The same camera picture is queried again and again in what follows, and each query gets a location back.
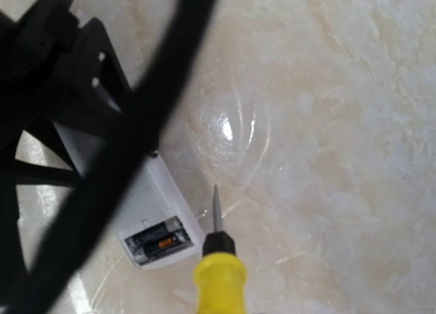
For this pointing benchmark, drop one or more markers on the yellow handled screwdriver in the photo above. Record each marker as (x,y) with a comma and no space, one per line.
(219,276)

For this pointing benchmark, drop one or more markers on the black AAA battery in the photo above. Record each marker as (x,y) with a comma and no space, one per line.
(151,234)
(151,251)

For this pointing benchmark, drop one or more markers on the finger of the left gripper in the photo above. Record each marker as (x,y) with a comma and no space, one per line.
(32,174)

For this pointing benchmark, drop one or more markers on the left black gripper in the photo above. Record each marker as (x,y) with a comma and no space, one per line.
(53,71)

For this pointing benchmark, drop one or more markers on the white remote control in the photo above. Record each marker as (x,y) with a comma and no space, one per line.
(154,198)

